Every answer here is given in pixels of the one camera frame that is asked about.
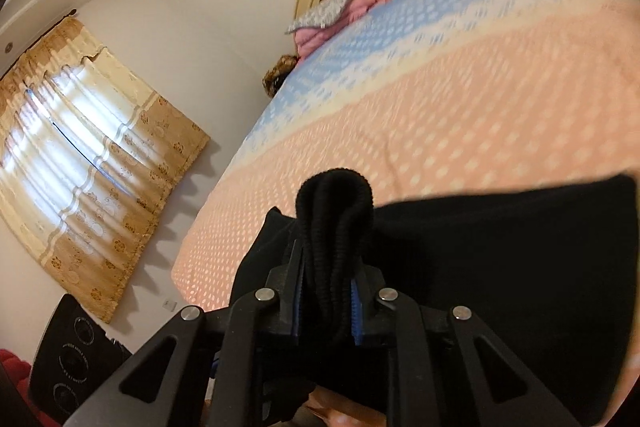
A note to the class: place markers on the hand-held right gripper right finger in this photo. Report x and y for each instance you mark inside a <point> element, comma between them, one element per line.
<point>356,312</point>

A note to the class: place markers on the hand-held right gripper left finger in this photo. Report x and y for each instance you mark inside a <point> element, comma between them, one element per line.
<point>298,302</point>

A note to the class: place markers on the black pants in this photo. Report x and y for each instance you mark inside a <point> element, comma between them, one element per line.
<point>500,257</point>

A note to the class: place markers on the polka dot quilt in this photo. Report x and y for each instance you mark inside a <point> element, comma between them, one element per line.
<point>450,107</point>

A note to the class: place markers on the brown patterned bag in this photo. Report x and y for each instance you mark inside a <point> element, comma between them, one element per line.
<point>280,74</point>

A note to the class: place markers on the black panel with rings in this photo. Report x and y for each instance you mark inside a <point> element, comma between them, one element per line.
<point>65,357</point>

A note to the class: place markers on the beige floral curtain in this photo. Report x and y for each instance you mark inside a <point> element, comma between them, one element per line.
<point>85,147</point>

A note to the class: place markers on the grey patterned pillow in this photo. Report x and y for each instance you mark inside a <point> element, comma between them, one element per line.
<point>320,12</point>

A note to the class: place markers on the red cushion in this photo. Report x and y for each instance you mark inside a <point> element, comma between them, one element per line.
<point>15,382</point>

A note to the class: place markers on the pink folded blanket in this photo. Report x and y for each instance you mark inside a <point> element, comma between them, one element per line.
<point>360,4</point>

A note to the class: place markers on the white wall outlet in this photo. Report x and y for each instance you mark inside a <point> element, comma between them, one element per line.
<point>170,305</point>

